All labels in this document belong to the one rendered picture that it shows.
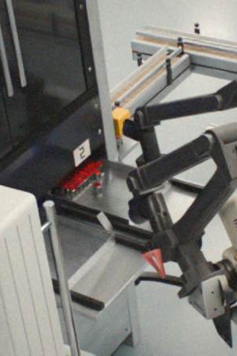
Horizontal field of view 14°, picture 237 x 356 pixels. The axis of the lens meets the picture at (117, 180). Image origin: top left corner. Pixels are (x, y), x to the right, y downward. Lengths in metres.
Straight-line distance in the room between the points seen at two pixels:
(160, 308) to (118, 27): 2.74
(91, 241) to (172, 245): 0.72
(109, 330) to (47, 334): 1.41
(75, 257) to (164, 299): 1.19
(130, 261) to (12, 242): 0.92
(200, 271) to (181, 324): 1.67
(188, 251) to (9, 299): 0.49
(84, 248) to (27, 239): 0.91
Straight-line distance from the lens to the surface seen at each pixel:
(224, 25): 6.30
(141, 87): 3.76
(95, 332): 3.65
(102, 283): 2.91
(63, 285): 2.36
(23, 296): 2.20
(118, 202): 3.22
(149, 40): 4.10
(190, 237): 2.37
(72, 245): 3.07
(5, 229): 2.07
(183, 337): 3.98
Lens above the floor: 2.76
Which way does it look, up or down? 34 degrees down
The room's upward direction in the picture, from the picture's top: 8 degrees counter-clockwise
